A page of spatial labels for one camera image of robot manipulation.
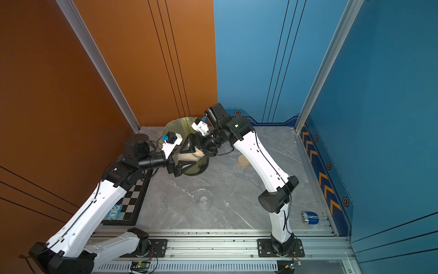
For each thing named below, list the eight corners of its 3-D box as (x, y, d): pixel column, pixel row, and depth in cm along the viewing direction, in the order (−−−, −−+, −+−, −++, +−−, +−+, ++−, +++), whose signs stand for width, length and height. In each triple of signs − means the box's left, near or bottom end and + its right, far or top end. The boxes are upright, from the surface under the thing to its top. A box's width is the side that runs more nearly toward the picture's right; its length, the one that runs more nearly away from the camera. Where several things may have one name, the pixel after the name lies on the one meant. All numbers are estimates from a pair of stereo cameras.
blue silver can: (302, 224, 82) (305, 222, 79) (299, 213, 85) (302, 211, 82) (317, 224, 82) (321, 222, 79) (314, 213, 85) (317, 211, 82)
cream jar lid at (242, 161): (241, 169, 101) (242, 166, 100) (235, 159, 106) (235, 157, 104) (249, 165, 103) (249, 163, 101) (242, 156, 108) (243, 153, 106)
